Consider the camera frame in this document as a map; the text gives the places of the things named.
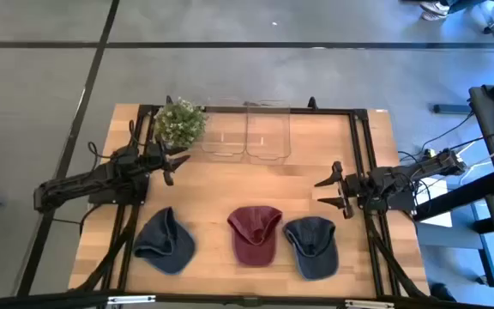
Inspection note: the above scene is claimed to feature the green potted plant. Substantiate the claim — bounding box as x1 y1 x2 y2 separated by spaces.
153 97 208 149

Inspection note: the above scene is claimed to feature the navy blue baseball cap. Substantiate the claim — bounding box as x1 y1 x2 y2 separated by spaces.
281 215 340 282
131 206 197 276

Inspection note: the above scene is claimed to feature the black metal table frame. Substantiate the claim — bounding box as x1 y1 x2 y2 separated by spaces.
0 94 494 309

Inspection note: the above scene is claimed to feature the person's shoe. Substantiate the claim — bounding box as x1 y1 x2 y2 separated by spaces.
419 0 450 21

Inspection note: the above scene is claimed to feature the clear plastic bin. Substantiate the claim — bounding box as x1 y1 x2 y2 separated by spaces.
245 100 292 161
201 100 249 157

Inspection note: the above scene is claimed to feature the maroon red baseball cap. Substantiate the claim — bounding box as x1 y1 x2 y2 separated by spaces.
226 205 284 268

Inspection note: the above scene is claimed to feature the black metal beam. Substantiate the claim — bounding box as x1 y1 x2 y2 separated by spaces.
413 171 494 222

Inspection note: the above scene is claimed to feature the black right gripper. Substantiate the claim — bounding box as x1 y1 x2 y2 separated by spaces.
314 161 372 220

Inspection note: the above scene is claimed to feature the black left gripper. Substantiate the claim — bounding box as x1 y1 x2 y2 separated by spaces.
145 141 191 187

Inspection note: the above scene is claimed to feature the dark power strip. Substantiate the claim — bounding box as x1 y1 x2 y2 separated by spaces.
433 103 473 115

